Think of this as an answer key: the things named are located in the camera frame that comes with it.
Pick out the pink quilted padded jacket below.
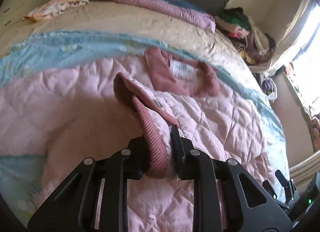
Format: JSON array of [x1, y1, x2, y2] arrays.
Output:
[[0, 47, 287, 232]]

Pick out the bag with purple clothes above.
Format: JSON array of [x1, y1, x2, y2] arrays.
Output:
[[260, 77, 278, 103]]

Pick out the pile of mixed clothes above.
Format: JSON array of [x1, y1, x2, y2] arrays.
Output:
[[214, 7, 276, 66]]

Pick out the light blue cartoon sheet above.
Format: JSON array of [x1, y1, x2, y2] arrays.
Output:
[[0, 30, 288, 227]]

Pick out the cluttered green windowsill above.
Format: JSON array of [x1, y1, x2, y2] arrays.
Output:
[[284, 62, 319, 152]]

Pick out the beige bed sheet mattress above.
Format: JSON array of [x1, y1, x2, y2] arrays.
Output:
[[1, 2, 264, 97]]

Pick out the cream window curtain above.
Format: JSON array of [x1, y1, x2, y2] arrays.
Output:
[[267, 0, 317, 76]]

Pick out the peach white small cloth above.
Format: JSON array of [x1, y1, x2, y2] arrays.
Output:
[[22, 0, 89, 22]]

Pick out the window with dark frame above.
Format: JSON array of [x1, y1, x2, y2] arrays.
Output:
[[290, 4, 319, 113]]

